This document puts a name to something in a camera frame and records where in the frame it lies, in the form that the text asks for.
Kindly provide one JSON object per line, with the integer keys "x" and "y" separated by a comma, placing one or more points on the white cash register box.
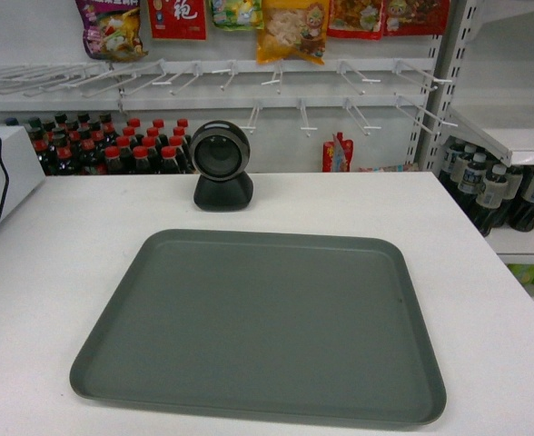
{"x": 20, "y": 171}

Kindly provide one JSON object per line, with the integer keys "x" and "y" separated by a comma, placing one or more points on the red snack pouch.
{"x": 337, "y": 154}

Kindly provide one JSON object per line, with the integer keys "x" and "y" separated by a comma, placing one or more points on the red snack bag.
{"x": 177, "y": 19}

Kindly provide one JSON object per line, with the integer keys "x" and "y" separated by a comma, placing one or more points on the grey rectangular tray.
{"x": 269, "y": 326}

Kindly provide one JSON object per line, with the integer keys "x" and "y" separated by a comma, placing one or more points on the white perforated shelf upright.
{"x": 428, "y": 134}

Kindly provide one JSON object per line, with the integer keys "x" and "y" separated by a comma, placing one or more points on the yellow snack bag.
{"x": 293, "y": 29}

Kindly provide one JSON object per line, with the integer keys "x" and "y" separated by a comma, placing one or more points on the black round barcode scanner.
{"x": 220, "y": 152}

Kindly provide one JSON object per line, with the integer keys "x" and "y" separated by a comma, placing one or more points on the purple snack bag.
{"x": 111, "y": 30}

